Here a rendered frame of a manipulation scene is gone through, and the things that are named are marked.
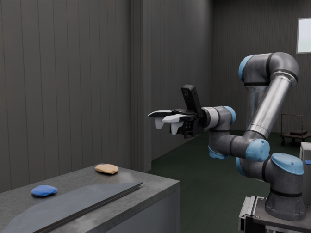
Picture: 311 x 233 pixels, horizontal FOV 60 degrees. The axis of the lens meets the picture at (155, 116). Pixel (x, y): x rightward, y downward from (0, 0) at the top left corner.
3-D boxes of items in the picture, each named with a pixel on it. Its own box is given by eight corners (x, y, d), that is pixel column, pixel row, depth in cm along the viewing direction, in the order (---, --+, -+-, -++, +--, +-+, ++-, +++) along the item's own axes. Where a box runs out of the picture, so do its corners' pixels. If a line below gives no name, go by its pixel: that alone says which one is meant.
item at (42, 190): (61, 192, 127) (60, 186, 127) (43, 200, 119) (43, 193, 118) (44, 188, 133) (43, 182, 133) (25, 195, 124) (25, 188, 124)
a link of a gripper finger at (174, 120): (168, 139, 77) (184, 133, 84) (170, 119, 76) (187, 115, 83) (159, 136, 79) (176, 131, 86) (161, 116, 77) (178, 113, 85)
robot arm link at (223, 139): (228, 163, 93) (229, 132, 92) (203, 157, 102) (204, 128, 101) (241, 160, 98) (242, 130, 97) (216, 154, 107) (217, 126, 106)
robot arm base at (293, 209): (265, 201, 120) (266, 180, 119) (304, 207, 114) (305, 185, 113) (263, 216, 106) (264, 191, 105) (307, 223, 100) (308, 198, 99)
